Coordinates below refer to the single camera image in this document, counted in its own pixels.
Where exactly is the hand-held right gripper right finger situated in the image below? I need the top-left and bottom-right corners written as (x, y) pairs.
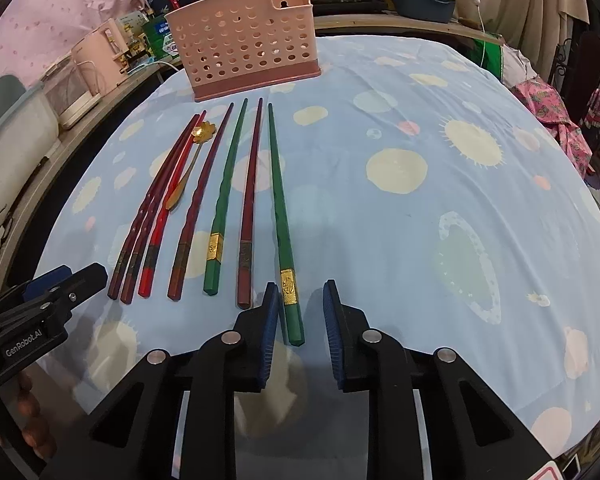
top-left (322, 279), bottom-right (556, 480)

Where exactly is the green cloth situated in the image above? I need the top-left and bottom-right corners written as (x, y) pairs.
top-left (479, 32), bottom-right (507, 82)

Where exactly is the pink floral cloth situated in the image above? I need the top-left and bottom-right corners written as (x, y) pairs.
top-left (509, 72), bottom-right (597, 177)

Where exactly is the dark red chopstick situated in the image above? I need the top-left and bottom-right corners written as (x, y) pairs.
top-left (107, 124), bottom-right (194, 301)
top-left (120, 115), bottom-right (201, 305)

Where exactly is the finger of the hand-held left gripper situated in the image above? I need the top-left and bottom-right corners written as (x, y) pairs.
top-left (0, 262), bottom-right (107, 331)
top-left (0, 266), bottom-right (77, 322)

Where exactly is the brown turned wooden post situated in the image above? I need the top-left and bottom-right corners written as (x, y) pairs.
top-left (0, 362), bottom-right (57, 462)

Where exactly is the gold flower spoon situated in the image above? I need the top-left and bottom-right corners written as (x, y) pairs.
top-left (165, 120), bottom-right (216, 211)

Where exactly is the brown red chopstick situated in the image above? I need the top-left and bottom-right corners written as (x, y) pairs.
top-left (237, 97), bottom-right (264, 310)
top-left (167, 103), bottom-right (235, 302)

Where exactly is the blue printed tablecloth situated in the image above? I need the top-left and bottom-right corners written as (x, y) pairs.
top-left (32, 35), bottom-right (600, 462)

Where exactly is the bright red chopstick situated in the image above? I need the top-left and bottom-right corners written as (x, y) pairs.
top-left (138, 109), bottom-right (208, 298)

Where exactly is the green carton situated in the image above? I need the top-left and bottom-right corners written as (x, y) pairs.
top-left (142, 12), bottom-right (182, 59)

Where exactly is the pink perforated utensil basket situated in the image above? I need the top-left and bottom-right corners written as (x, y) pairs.
top-left (164, 0), bottom-right (321, 102)

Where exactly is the pink electric kettle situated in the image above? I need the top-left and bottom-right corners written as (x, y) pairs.
top-left (72, 18), bottom-right (132, 107)

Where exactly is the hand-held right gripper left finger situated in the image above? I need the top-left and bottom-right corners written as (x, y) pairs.
top-left (55, 282), bottom-right (281, 480)

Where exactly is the translucent storage box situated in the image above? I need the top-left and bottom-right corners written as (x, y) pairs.
top-left (0, 76), bottom-right (62, 242)

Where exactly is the pink printed cloth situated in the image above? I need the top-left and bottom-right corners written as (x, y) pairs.
top-left (0, 0), bottom-right (183, 92)

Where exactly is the dark chair back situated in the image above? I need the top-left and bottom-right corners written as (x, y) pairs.
top-left (554, 29), bottom-right (600, 112)

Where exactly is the green chopstick gold band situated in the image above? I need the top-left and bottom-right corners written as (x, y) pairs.
top-left (267, 103), bottom-right (306, 347)
top-left (203, 98), bottom-right (249, 296)

